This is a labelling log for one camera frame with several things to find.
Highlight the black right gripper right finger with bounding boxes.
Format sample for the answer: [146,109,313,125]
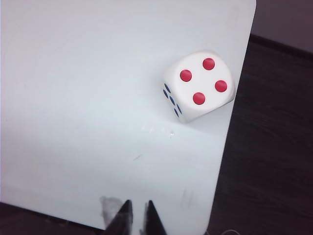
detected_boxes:
[144,200,168,235]

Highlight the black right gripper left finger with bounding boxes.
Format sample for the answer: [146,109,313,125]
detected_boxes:
[103,199,134,235]

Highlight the large white foam dice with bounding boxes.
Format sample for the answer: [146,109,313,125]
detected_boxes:
[160,50,236,124]

